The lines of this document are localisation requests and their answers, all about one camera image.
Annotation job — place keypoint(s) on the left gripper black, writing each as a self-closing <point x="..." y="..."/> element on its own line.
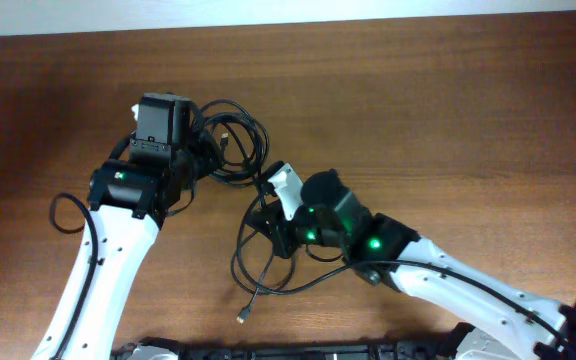
<point x="209" y="157"/>

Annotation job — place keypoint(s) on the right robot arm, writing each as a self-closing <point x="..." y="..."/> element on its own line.
<point x="498" y="320"/>

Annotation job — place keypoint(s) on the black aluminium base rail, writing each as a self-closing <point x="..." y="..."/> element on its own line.
<point x="435" y="347"/>

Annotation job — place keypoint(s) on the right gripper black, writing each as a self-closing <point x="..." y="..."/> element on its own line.
<point x="276" y="225"/>

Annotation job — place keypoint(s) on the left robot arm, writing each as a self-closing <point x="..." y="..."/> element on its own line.
<point x="130" y="196"/>

